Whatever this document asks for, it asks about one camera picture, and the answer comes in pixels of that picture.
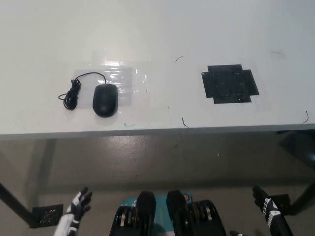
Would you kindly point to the dark table frame bracket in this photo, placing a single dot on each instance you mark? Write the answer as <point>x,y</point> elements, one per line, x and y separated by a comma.
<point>300,145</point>

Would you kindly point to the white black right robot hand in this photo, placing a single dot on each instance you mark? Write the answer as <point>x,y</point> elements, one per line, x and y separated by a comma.
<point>272,211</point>

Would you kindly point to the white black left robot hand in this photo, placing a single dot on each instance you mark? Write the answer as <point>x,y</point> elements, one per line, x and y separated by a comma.
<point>73,209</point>

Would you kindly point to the black tape patch on table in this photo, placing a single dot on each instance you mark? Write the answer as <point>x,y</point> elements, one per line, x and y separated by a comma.
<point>229,84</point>

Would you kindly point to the clear plastic tape sheet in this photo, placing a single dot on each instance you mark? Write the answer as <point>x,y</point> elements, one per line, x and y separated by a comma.
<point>123,73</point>

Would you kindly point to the black table leg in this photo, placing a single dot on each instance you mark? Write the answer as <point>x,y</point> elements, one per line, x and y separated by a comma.
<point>304,194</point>
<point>14,204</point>

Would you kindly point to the black computer mouse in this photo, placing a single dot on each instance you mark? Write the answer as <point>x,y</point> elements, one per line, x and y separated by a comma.
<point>105,100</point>

